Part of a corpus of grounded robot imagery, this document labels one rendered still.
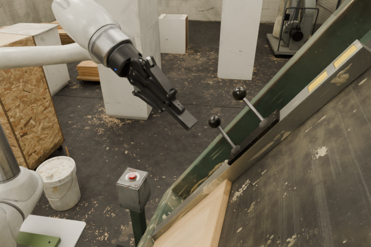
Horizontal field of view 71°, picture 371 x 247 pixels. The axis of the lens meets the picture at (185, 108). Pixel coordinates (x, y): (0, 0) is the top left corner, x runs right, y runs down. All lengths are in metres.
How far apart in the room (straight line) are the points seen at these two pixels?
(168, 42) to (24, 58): 4.96
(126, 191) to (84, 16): 0.89
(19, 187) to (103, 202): 1.29
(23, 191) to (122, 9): 2.09
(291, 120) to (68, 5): 0.57
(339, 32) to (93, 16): 0.62
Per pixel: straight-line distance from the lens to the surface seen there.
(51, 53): 0.85
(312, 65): 0.85
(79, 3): 0.68
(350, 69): 0.60
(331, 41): 0.83
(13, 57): 0.85
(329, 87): 0.61
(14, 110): 2.61
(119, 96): 3.32
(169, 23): 5.60
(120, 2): 2.93
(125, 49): 0.61
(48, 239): 1.42
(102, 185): 2.65
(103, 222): 2.38
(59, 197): 2.44
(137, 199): 1.33
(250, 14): 4.27
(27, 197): 1.34
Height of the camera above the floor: 1.86
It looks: 31 degrees down
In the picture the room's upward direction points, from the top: straight up
